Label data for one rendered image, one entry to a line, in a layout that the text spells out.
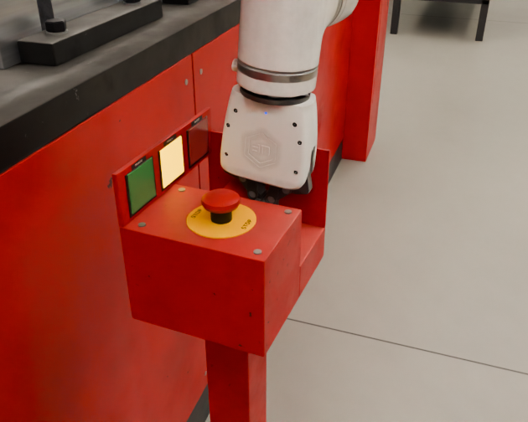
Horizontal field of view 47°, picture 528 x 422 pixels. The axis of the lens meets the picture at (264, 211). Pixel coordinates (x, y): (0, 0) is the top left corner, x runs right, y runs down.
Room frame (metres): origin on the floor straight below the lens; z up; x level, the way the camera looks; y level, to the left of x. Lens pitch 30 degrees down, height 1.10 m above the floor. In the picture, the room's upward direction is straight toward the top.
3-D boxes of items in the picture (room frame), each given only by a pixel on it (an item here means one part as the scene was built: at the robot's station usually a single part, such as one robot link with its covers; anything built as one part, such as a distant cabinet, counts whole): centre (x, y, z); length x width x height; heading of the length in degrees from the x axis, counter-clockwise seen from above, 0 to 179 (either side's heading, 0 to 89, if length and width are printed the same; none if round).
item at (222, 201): (0.53, 0.04, 0.79); 0.04 x 0.04 x 0.04
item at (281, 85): (0.62, -0.01, 0.91); 0.09 x 0.08 x 0.03; 67
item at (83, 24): (0.90, 0.24, 0.89); 0.30 x 0.05 x 0.03; 162
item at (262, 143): (0.62, -0.01, 0.85); 0.10 x 0.07 x 0.11; 67
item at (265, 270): (0.58, 0.03, 0.75); 0.20 x 0.16 x 0.18; 157
